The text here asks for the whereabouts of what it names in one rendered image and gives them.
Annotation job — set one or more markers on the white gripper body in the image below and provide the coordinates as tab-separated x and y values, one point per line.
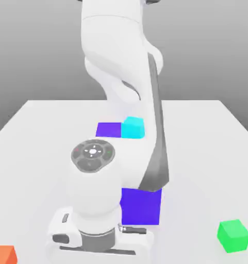
94	259

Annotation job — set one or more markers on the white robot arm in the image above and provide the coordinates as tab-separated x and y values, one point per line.
115	61

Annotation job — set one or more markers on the small orange cube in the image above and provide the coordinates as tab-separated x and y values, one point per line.
2	255

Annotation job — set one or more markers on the small cyan cube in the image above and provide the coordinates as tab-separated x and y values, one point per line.
133	129

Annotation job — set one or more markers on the small green cube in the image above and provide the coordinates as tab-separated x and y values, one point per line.
233	237

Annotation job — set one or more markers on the large blue box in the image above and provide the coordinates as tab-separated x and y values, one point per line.
140	206

